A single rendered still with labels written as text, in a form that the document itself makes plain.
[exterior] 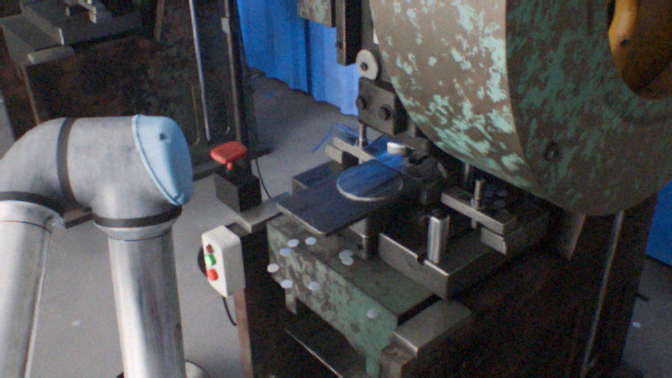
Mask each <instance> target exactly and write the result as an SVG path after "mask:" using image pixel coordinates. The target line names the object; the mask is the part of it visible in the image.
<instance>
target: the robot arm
mask: <svg viewBox="0 0 672 378"><path fill-rule="evenodd" d="M193 190H194V182H193V168H192V161H191V156H189V152H188V148H187V145H186V142H185V138H184V135H183V133H182V131H181V129H180V128H179V126H178V125H177V124H176V123H175V122H174V121H173V120H172V119H170V118H167V117H145V116H143V115H136V116H134V117H101V118H58V119H54V120H50V121H47V122H44V123H42V124H40V125H38V126H36V127H35V128H32V129H31V130H29V131H27V132H26V133H25V134H24V135H23V136H22V138H20V139H19V140H18V141H17V142H16V143H15V144H14V145H13V146H12V147H11V149H10V150H9V151H8V152H7V153H6V155H5V156H4V157H3V159H2V160H1V161H0V378H30V374H31V368H32V361H33V355H34V348H35V342H36V336H37V330H38V323H39V317H40V311H41V305H42V298H43V292H44V285H45V279H46V273H47V267H48V261H49V255H50V247H51V241H52V235H53V232H55V231H56V230H58V229H59V228H60V227H61V226H62V224H63V219H64V212H65V210H66V208H67V207H69V206H91V207H92V214H93V221H94V224H95V225H96V226H97V227H98V228H100V229H101V230H103V231H104V232H106V234H107V239H108V249H109V257H110V265H111V273H112V282H114V291H115V299H116V307H117V316H118V325H119V333H120V342H121V350H122V359H123V367H124V376H125V378H190V377H188V376H187V374H186V371H185V360H184V349H183V338H182V326H181V315H180V304H179V293H178V283H177V271H176V260H175V249H174V237H173V225H174V224H175V222H176V221H177V220H178V219H179V218H180V217H181V216H182V205H184V204H185V203H187V202H189V201H191V199H192V196H193Z"/></svg>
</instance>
